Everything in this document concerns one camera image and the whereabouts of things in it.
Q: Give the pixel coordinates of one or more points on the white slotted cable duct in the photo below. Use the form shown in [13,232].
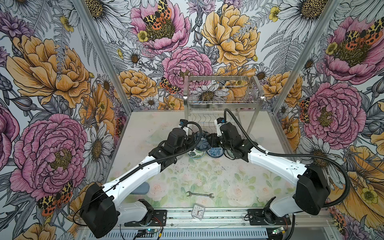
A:
[191,234]

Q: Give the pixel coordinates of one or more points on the small white square clock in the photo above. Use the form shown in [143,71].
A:
[198,212]

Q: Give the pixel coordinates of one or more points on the right green circuit board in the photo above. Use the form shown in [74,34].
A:
[277,231]

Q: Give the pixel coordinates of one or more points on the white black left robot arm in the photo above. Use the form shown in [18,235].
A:
[102,206]

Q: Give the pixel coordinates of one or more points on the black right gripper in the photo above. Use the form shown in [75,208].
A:
[213,138]

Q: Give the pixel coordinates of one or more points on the left green circuit board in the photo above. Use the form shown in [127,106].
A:
[146,233]

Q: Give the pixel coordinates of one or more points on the blue floral bowl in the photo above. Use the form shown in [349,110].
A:
[215,152]

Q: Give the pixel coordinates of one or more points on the dark grey patterned bowl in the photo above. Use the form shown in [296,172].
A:
[203,145]

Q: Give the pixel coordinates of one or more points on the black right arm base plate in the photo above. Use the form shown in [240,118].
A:
[261,217]

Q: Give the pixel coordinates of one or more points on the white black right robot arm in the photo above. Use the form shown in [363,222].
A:
[311,186]

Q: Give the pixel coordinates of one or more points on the aluminium corner post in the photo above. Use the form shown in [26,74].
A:
[97,40]
[323,22]

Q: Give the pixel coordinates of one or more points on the steel two-tier dish rack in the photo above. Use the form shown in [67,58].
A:
[206,97]

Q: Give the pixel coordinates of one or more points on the left aluminium corner post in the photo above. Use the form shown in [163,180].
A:
[97,40]

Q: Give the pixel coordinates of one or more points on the aluminium front rail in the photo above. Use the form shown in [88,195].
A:
[212,218]

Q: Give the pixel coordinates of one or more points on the right aluminium corner post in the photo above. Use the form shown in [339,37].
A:
[323,22]

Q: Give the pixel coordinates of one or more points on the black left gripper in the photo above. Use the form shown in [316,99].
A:
[190,143]

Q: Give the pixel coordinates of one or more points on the green leaf pattern bowl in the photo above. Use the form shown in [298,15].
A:
[196,154]

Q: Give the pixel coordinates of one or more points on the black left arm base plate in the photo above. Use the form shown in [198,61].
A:
[156,218]

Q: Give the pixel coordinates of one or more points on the green circuit board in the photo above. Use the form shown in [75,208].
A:
[146,233]
[277,231]

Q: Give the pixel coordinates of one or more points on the steel open-end wrench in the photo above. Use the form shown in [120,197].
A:
[191,194]

